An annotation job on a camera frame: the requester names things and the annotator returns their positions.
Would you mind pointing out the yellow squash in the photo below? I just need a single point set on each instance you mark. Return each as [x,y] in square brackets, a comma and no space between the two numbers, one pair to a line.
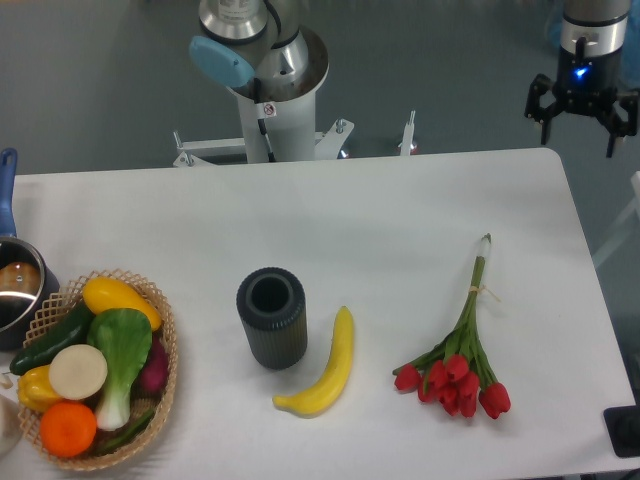
[103,293]

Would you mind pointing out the purple sweet potato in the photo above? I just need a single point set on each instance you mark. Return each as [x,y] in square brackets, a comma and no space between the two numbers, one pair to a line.
[154,374]

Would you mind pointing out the blue handled saucepan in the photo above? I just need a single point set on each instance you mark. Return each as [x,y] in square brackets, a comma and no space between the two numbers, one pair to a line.
[26,280]

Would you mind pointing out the yellow banana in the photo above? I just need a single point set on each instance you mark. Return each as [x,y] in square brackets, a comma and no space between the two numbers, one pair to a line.
[320,396]

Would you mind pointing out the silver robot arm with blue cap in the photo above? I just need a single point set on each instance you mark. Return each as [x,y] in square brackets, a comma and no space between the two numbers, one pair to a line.
[259,49]

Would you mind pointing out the orange fruit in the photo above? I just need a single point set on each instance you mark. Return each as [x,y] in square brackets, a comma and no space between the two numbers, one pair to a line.
[68,429]

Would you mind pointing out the white round radish slice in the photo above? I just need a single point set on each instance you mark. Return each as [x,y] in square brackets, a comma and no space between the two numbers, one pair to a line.
[78,372]

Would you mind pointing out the woven wicker basket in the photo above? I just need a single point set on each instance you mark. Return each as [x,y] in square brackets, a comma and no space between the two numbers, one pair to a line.
[155,407]

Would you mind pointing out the dark grey ribbed vase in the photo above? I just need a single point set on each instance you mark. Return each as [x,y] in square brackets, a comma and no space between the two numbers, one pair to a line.
[271,304]

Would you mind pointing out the green bok choy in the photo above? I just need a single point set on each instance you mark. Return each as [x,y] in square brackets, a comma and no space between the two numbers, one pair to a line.
[124,338]

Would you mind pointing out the green cucumber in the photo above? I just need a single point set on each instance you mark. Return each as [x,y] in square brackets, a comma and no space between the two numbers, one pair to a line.
[70,330]

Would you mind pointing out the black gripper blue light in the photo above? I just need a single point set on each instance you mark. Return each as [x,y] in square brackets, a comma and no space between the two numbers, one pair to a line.
[585,80]

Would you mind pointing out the green chili pepper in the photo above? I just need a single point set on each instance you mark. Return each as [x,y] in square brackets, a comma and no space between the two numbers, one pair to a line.
[125,436]

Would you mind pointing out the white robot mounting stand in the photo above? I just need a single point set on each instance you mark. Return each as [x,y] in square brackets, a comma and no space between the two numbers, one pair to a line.
[271,132]

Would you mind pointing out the red tulip bouquet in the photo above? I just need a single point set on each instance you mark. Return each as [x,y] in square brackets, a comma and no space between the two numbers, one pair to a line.
[456,372]

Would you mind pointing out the black device at table edge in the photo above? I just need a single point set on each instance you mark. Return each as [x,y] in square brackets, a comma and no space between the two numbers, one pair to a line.
[622,425]

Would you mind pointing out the yellow bell pepper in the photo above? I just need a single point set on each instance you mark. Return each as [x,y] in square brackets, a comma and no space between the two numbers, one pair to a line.
[35,391]

